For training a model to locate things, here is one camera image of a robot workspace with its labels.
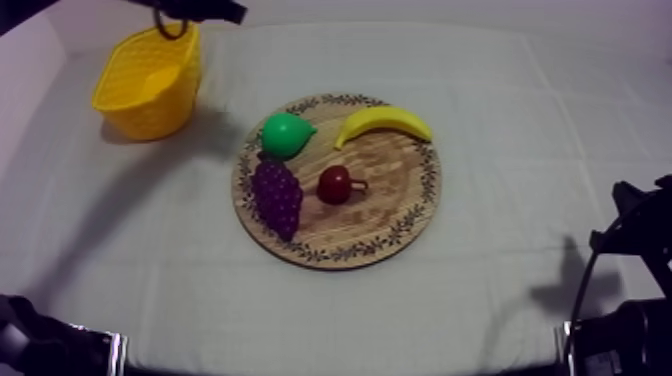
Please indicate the silver metal bar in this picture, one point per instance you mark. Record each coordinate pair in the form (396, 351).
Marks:
(117, 353)
(564, 344)

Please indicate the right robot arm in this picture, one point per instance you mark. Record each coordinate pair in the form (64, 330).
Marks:
(632, 338)

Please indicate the round wooden board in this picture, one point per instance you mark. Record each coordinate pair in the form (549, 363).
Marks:
(378, 223)

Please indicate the yellow toy banana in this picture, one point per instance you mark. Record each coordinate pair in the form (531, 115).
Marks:
(383, 118)

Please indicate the green toy pear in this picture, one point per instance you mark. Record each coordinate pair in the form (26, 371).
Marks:
(283, 135)

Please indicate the purple toy grapes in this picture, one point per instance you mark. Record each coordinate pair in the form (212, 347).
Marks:
(277, 199)

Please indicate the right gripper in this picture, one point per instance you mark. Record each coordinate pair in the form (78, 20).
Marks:
(643, 226)

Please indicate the yellow plastic basket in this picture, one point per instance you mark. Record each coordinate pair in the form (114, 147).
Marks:
(149, 84)

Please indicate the small red fruit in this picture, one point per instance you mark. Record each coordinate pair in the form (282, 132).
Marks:
(334, 185)

